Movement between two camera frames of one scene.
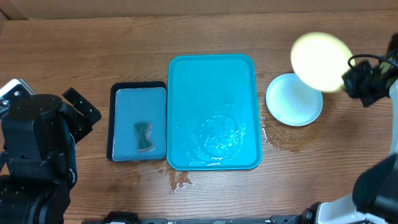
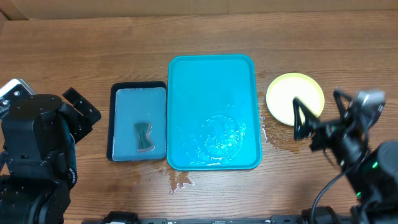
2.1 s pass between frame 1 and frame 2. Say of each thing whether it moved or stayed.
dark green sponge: stayed
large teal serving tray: stayed
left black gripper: stayed
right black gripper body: moved
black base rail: stayed
